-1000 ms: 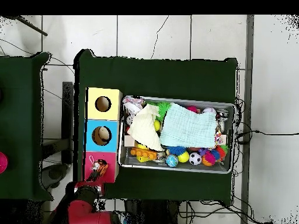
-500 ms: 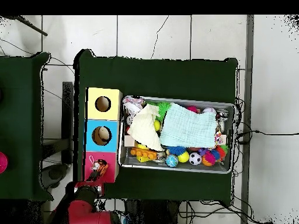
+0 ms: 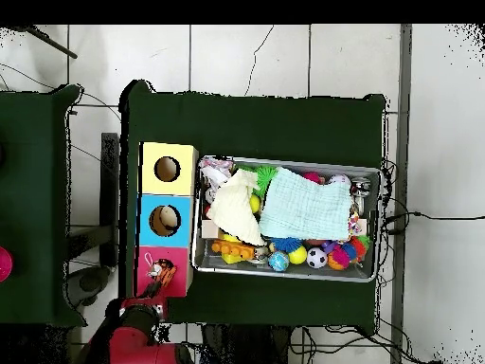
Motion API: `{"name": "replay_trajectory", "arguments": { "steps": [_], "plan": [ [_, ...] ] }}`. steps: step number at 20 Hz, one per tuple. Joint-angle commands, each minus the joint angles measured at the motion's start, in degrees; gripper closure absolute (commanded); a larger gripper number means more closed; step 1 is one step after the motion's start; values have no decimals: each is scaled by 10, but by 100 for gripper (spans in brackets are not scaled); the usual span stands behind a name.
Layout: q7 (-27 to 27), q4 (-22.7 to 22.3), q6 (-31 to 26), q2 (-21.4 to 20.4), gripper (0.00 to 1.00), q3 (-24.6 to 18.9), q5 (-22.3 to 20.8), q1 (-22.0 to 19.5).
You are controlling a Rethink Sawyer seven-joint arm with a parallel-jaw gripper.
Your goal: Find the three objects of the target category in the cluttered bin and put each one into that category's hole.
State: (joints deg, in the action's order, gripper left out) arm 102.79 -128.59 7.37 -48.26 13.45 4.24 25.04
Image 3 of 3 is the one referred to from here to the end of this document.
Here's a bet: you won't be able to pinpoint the orange tiger plush toy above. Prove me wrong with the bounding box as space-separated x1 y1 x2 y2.
145 258 179 296

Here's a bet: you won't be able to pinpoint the cream yellow muslin cloth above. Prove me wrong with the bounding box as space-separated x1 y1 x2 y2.
207 168 266 247

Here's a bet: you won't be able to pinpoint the wooden box with three holes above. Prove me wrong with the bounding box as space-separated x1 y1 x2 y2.
135 140 200 300

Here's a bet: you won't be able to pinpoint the shallow clear mesh bin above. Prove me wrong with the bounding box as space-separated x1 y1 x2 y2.
192 155 383 283

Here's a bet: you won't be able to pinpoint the grey stand base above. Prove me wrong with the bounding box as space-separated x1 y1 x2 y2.
66 226 115 306

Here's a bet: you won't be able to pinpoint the orange toy building blocks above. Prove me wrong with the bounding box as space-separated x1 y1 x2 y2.
210 238 257 264

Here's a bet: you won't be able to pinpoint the black upright panel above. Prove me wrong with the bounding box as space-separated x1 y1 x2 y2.
98 132 121 267

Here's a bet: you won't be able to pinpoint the blue globe ball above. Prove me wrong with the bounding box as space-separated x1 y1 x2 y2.
268 250 291 273

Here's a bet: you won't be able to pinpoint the pink round object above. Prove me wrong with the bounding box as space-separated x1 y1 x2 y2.
0 246 14 283

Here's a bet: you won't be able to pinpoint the green covered side table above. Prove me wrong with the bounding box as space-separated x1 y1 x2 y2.
0 84 83 329

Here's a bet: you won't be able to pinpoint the colourful printed packet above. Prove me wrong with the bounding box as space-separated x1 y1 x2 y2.
198 156 236 191

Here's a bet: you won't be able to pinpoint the green spiky ball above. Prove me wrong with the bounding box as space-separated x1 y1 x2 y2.
255 164 280 197

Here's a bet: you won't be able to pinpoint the black and white soccer ball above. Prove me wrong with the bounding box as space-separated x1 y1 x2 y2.
306 247 329 270

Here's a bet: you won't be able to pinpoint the mint green muslin cloth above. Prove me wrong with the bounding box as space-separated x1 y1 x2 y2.
259 166 354 243

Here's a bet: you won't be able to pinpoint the pink spiky ball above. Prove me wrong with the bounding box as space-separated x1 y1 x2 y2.
331 246 352 268

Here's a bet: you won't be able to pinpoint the dark green table cloth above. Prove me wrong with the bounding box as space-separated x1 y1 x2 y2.
118 79 387 331

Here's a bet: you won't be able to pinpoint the white baseball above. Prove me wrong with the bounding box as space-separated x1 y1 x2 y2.
328 173 352 189

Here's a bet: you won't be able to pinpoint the black rod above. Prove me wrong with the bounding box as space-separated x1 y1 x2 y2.
0 25 79 60

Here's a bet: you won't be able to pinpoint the black cable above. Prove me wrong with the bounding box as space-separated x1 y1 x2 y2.
382 210 485 230

